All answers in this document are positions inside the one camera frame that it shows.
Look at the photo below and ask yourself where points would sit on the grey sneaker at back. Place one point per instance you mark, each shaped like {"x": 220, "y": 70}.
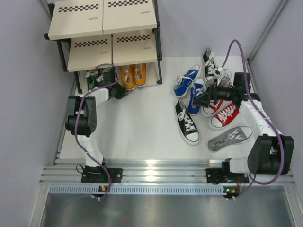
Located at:
{"x": 210, "y": 80}

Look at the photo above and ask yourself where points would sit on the red sneaker lower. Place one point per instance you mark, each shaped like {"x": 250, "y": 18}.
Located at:
{"x": 224, "y": 117}

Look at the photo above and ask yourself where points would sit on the grey sneaker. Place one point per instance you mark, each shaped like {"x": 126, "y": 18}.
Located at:
{"x": 210, "y": 80}
{"x": 232, "y": 136}

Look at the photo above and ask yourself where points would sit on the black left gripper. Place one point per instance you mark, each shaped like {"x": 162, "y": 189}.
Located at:
{"x": 122, "y": 93}

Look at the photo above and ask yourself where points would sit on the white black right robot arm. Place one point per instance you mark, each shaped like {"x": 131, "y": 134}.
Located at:
{"x": 271, "y": 153}

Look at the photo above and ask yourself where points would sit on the blue sneaker upper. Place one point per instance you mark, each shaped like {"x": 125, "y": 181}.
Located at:
{"x": 186, "y": 81}

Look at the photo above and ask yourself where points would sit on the blue sneaker lower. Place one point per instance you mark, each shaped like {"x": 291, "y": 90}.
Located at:
{"x": 196, "y": 91}

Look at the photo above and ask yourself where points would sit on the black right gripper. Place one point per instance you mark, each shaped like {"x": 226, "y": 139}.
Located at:
{"x": 212, "y": 93}

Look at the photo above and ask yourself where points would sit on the black sneaker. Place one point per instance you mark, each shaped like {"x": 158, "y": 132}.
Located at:
{"x": 186, "y": 125}
{"x": 210, "y": 67}

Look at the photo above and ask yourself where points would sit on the beige black shoe shelf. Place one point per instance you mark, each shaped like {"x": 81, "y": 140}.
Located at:
{"x": 94, "y": 34}

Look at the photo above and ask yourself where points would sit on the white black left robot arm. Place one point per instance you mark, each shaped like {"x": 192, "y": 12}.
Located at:
{"x": 81, "y": 121}

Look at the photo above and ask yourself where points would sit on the green sneaker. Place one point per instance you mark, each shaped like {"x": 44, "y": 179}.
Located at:
{"x": 92, "y": 79}
{"x": 107, "y": 71}

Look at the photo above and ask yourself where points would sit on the orange sneaker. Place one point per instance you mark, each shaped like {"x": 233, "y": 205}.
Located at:
{"x": 127, "y": 77}
{"x": 139, "y": 74}

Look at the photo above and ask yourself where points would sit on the red sneaker upper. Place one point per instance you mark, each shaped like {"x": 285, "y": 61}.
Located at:
{"x": 212, "y": 109}

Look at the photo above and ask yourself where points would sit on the grey sneaker in front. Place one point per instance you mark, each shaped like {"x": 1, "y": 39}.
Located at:
{"x": 232, "y": 136}

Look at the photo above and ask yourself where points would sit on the red sneaker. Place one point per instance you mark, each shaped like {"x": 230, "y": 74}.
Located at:
{"x": 212, "y": 109}
{"x": 224, "y": 117}

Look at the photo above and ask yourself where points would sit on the grey slotted cable duct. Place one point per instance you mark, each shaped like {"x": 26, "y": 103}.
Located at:
{"x": 139, "y": 189}

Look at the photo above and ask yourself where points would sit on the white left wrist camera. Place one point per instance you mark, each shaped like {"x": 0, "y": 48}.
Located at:
{"x": 106, "y": 79}

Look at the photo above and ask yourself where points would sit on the blue sneaker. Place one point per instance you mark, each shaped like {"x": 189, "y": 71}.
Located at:
{"x": 196, "y": 91}
{"x": 186, "y": 81}

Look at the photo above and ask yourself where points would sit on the aluminium mounting rail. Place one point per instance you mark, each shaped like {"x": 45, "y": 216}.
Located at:
{"x": 136, "y": 172}

